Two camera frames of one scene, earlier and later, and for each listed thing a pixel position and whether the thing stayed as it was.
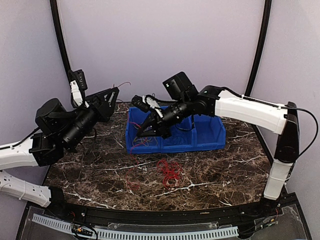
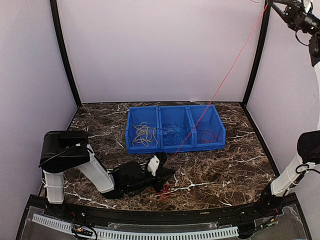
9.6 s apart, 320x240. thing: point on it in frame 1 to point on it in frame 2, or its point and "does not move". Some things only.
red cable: x=171 y=172 to x=165 y=191
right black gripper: x=159 y=127 to x=294 y=14
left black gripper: x=100 y=104 to x=162 y=174
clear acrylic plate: x=151 y=227 does not move
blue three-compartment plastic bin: x=197 y=133 does not move
